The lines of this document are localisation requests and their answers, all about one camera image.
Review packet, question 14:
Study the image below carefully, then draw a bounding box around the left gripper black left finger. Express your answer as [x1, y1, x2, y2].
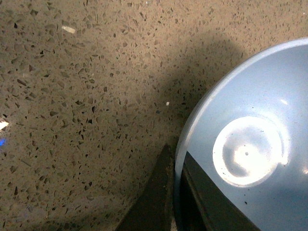
[116, 143, 174, 231]

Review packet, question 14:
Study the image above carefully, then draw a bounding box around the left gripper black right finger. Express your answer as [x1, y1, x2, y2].
[180, 153, 259, 231]

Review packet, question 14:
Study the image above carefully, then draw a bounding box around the blue bowl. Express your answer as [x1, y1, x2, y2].
[173, 38, 308, 231]

